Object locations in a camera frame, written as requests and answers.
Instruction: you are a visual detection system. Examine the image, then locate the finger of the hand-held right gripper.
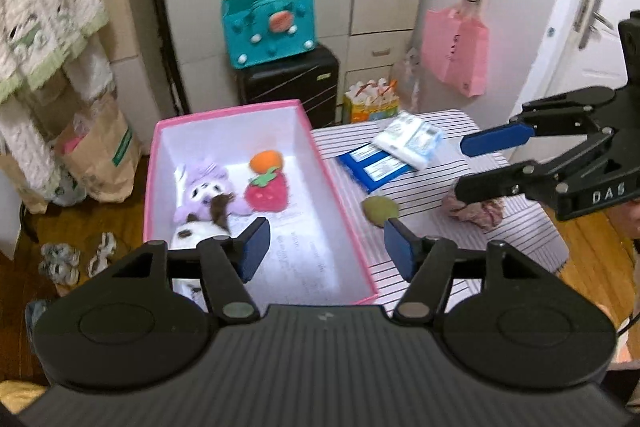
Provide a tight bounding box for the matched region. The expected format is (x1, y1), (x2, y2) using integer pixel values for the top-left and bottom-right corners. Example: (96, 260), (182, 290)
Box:
(454, 127), (616, 206)
(460, 86), (618, 156)

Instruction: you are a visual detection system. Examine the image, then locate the white fluffy robe green trim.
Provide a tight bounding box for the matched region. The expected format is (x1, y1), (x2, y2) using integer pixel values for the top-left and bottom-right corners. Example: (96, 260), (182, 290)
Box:
(0, 0), (118, 158)

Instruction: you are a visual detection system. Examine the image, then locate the teal felt handbag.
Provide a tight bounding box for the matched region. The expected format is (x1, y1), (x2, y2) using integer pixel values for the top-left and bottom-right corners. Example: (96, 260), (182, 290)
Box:
(221, 0), (316, 70)

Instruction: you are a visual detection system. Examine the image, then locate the orange plush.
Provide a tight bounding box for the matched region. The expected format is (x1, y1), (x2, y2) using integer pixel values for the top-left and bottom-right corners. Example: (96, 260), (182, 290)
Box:
(249, 149), (284, 175)

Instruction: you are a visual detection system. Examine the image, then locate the black suitcase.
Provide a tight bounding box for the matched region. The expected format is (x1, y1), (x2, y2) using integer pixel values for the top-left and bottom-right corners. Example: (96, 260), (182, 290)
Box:
(236, 44), (341, 130)

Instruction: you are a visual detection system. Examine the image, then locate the tall beige cabinet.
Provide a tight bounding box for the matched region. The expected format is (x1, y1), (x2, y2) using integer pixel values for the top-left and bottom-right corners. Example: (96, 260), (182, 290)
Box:
(100, 0), (191, 148)

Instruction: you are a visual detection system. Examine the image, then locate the pink floral scrunchie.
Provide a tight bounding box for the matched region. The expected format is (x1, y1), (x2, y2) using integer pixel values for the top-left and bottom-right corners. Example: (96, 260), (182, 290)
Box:
(441, 192), (507, 230)

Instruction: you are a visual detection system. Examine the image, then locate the black clothes rack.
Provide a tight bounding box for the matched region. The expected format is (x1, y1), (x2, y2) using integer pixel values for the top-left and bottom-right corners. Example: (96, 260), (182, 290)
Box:
(141, 0), (188, 115)

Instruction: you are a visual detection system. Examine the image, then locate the silver door handle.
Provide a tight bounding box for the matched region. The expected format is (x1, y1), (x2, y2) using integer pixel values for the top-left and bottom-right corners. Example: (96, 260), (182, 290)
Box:
(575, 0), (616, 52)

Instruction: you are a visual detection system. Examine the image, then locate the clear plastic bag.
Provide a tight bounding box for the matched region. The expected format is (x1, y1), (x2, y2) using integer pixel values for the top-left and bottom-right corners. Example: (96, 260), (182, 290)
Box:
(395, 47), (426, 112)

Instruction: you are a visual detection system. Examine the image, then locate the red strawberry plush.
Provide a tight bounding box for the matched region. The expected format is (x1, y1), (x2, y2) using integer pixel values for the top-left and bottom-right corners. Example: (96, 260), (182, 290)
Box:
(244, 167), (290, 211)

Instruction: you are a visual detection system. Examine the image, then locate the pink paper bag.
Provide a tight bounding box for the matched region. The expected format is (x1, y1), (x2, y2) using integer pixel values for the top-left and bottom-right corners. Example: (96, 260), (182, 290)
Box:
(420, 4), (490, 98)

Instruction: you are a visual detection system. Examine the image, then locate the white light-blue packet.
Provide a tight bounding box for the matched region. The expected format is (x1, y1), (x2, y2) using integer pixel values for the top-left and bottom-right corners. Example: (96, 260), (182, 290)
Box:
(372, 113), (445, 171)

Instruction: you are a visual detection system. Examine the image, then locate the grey sneaker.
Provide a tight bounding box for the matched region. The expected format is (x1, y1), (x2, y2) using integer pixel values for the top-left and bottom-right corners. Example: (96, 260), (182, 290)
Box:
(39, 243), (73, 269)
(47, 257), (82, 285)

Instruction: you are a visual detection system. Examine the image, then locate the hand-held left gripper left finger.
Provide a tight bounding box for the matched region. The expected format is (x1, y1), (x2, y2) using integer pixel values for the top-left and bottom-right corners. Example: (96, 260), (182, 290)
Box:
(102, 217), (272, 323)

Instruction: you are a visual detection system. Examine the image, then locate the pink cardboard box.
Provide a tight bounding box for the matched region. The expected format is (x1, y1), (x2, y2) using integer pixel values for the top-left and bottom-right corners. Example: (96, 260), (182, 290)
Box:
(143, 99), (379, 306)

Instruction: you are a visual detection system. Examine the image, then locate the white plush with brown horns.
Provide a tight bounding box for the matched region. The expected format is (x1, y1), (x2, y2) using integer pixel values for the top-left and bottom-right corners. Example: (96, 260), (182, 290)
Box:
(169, 193), (237, 308)

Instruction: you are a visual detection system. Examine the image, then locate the striped tablecloth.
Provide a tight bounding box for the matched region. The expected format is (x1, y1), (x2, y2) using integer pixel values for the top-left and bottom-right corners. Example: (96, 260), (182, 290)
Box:
(310, 109), (571, 308)

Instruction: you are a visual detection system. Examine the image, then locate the colourful gift bag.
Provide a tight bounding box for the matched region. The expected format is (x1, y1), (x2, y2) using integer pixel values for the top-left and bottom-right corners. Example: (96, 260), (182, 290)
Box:
(343, 78), (401, 124)

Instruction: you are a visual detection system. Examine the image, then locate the green round plush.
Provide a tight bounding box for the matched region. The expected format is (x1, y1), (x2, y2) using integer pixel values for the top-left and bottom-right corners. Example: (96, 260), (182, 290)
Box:
(362, 196), (401, 226)

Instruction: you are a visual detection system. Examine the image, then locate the patterned plastic bag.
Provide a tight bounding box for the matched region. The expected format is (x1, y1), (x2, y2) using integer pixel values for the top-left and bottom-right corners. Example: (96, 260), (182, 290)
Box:
(50, 167), (88, 208)

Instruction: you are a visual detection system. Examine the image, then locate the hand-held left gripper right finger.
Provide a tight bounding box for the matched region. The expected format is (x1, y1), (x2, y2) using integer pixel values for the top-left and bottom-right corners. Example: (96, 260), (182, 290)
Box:
(383, 217), (556, 323)

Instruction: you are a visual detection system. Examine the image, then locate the purple plush toy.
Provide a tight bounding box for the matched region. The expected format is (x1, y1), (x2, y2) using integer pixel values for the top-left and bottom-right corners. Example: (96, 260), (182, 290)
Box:
(173, 158), (249, 224)

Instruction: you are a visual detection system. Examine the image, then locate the dark blue packet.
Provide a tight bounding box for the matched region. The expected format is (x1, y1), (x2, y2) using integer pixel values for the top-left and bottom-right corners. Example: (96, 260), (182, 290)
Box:
(336, 143), (417, 194)

